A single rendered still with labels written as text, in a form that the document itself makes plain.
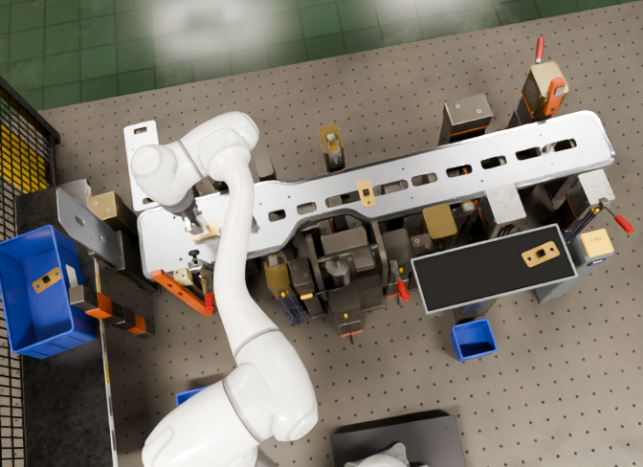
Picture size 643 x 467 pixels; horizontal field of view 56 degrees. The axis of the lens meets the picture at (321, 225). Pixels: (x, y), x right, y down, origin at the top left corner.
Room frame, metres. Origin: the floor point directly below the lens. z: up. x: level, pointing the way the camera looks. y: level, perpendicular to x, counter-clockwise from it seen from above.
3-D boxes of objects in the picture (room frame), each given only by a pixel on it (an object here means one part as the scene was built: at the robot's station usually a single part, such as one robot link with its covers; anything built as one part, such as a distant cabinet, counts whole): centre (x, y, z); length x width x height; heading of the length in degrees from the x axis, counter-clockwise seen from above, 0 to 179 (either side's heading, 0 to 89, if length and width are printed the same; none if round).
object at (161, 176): (0.67, 0.31, 1.40); 0.13 x 0.11 x 0.16; 109
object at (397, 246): (0.45, -0.18, 0.89); 0.12 x 0.07 x 0.38; 179
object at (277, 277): (0.46, 0.15, 0.88); 0.11 x 0.07 x 0.37; 179
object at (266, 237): (0.67, -0.17, 1.00); 1.38 x 0.22 x 0.02; 89
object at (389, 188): (0.66, -0.23, 0.84); 0.12 x 0.05 x 0.29; 179
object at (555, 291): (0.32, -0.63, 0.92); 0.08 x 0.08 x 0.44; 89
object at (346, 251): (0.46, -0.04, 0.94); 0.18 x 0.13 x 0.49; 89
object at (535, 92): (0.85, -0.74, 0.88); 0.14 x 0.09 x 0.36; 179
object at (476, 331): (0.22, -0.35, 0.74); 0.11 x 0.10 x 0.09; 89
